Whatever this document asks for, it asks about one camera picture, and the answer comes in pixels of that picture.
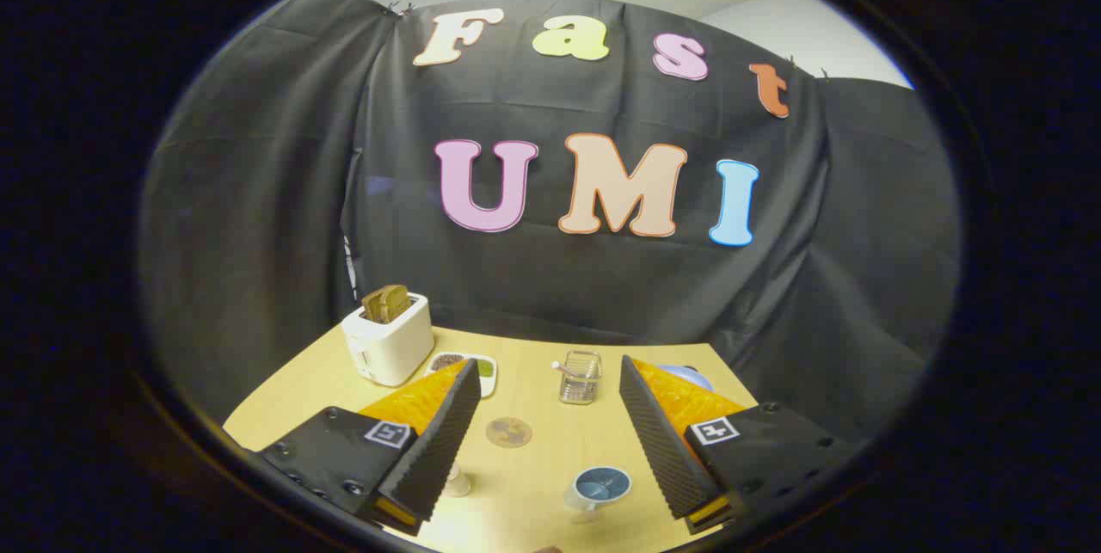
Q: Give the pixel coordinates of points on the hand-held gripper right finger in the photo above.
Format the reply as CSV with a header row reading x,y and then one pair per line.
x,y
662,450

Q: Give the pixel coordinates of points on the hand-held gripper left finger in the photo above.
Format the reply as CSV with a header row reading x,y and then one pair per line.
x,y
434,450

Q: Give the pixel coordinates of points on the white cup blue inside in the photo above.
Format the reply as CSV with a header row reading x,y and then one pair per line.
x,y
599,487

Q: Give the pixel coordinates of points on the round brown coaster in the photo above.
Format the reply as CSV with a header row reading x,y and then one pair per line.
x,y
508,431

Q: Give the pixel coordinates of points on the light blue plate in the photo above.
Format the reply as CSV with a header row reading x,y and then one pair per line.
x,y
693,377

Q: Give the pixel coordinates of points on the white divided condiment dish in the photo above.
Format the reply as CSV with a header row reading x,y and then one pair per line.
x,y
487,369

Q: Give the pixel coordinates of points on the wooden table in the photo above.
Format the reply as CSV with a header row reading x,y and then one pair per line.
x,y
533,467

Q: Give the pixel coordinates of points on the clear glass holder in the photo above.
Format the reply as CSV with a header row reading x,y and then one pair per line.
x,y
581,383

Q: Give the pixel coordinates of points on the white toaster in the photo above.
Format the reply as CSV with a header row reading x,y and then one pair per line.
x,y
396,348

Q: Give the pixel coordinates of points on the small white stick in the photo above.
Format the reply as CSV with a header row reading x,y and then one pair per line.
x,y
562,368

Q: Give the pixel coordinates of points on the brown toast slice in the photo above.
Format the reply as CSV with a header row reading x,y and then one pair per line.
x,y
385,304

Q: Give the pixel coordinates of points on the black backdrop cloth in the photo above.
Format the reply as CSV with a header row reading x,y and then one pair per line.
x,y
602,295

